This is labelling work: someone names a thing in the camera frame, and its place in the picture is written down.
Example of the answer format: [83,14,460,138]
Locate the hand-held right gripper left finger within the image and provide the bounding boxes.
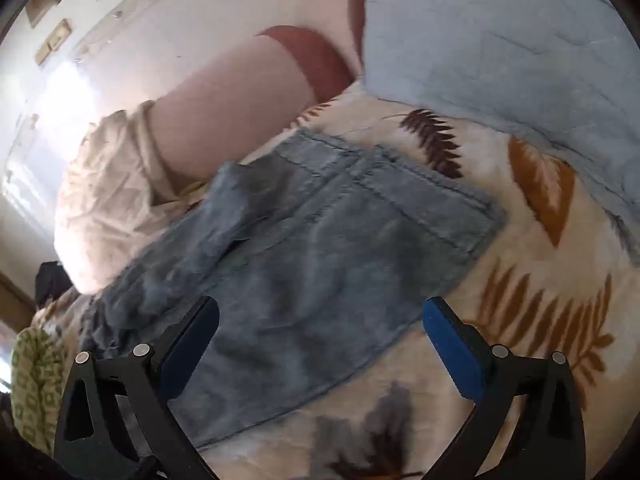
[52,296,221,480]

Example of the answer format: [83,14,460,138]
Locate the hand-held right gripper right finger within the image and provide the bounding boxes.
[422,296,587,480]

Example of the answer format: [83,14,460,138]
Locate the blue denim pants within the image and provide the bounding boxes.
[77,127,507,448]

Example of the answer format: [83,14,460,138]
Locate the leaf print fleece blanket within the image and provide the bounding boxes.
[30,87,640,480]

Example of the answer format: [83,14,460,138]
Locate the dark cloth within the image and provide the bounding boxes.
[35,260,76,306]

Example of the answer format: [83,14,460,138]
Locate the green patterned knit blanket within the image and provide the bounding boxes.
[10,327,66,456]

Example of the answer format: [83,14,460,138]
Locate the crumpled cream pillow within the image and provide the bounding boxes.
[54,101,211,293]

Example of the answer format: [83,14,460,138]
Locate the wooden furniture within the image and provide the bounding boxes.
[0,270,37,331]

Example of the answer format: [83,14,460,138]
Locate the wooden wall frame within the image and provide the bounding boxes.
[24,0,67,29]
[34,18,74,66]

